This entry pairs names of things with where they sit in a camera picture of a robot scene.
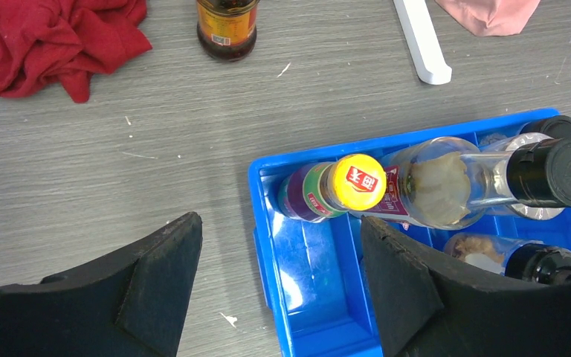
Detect yellow cap sauce bottle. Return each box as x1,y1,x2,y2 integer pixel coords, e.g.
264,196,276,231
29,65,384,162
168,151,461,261
277,154,387,223

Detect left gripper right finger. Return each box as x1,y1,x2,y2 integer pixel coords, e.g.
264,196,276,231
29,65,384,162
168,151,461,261
361,216,571,356

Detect clear bottle black cap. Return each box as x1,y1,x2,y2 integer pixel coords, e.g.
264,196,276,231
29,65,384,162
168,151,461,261
363,136,571,231

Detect pink shorts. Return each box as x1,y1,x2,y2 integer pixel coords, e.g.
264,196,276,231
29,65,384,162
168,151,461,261
435,0,540,37

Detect red lid chili jar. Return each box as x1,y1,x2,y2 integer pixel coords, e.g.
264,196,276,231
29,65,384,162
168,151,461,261
196,0,259,62

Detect silver lid grain jar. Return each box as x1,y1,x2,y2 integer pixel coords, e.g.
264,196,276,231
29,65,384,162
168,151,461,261
480,132,567,221

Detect blue plastic divided bin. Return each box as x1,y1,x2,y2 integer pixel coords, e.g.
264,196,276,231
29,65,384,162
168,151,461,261
248,109,571,356

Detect small black cap shaker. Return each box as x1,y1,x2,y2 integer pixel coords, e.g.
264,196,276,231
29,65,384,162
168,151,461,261
444,232,571,285

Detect red cloth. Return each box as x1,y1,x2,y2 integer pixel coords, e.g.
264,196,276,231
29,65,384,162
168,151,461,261
0,1,152,103

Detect white clothes rack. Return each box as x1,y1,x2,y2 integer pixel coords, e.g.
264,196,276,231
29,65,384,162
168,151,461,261
393,0,452,86

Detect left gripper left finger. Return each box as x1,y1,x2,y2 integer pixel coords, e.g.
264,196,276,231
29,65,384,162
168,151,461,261
0,212,203,356

